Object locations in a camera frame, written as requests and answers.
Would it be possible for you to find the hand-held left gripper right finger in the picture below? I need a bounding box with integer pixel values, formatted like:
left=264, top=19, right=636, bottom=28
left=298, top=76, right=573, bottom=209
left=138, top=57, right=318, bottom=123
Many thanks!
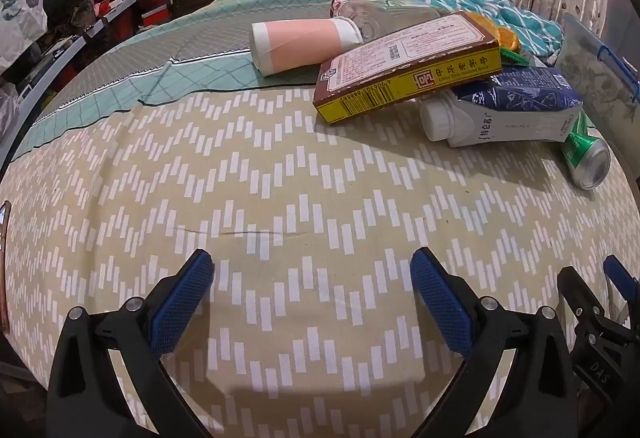
left=410, top=247, right=580, bottom=438

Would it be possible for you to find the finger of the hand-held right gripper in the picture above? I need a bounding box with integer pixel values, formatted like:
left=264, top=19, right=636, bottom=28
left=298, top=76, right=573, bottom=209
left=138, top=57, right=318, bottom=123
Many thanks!
left=556, top=265, right=632, bottom=394
left=602, top=255, right=640, bottom=319

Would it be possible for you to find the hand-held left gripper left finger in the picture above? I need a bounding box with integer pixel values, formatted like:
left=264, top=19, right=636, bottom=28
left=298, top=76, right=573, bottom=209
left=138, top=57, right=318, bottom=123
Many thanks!
left=46, top=249, right=216, bottom=438

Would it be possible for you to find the green drink can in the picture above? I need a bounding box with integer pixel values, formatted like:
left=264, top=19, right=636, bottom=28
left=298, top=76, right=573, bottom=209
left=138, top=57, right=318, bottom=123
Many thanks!
left=560, top=110, right=612, bottom=191

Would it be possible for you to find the blue white milk carton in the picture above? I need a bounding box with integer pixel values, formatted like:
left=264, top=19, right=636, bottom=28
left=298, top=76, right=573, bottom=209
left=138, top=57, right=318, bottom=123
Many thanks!
left=419, top=66, right=585, bottom=149

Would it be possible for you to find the yellow brown cardboard box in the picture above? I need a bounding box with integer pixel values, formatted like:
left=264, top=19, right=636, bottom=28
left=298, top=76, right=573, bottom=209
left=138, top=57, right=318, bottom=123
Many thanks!
left=313, top=12, right=502, bottom=125

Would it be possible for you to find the orange snack packet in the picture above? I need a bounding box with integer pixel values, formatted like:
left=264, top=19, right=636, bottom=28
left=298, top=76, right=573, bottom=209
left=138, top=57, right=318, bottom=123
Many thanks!
left=472, top=12, right=523, bottom=53

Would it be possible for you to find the pink white paper cup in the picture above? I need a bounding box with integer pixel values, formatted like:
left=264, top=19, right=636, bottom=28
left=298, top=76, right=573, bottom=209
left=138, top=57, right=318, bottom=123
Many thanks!
left=249, top=16, right=363, bottom=77

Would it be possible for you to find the clear plastic bottle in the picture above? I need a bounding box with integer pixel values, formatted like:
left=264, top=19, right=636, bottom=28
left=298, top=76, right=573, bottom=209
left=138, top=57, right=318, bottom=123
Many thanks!
left=350, top=0, right=453, bottom=43

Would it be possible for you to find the clear storage box blue clasp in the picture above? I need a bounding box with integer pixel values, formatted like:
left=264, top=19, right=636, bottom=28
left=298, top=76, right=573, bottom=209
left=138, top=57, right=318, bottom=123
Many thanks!
left=552, top=12, right=640, bottom=139

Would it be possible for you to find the white floral printed cloth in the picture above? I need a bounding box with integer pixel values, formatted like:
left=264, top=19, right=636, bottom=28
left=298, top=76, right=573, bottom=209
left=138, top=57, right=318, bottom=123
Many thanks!
left=0, top=0, right=48, bottom=58

